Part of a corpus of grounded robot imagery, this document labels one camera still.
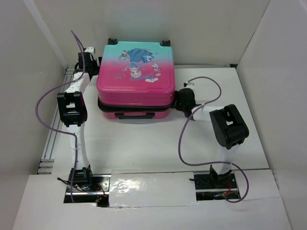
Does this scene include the pink children's suitcase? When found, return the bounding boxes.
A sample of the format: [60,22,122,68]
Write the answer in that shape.
[96,38,175,119]

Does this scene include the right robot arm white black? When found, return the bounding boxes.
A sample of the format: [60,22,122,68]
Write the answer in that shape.
[173,88,249,188]

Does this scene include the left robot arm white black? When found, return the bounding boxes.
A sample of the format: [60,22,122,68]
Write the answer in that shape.
[57,48,99,191]

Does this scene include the shiny white taped sheet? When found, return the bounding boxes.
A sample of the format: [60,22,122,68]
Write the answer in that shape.
[109,172,197,208]

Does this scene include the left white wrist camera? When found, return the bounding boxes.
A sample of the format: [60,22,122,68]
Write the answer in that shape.
[84,46,95,55]

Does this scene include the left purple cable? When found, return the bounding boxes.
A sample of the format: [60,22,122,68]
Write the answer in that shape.
[35,30,87,203]

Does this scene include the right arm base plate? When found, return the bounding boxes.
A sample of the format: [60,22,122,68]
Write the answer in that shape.
[189,173,241,201]

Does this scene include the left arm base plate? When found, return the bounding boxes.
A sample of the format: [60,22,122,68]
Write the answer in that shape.
[57,174,111,207]

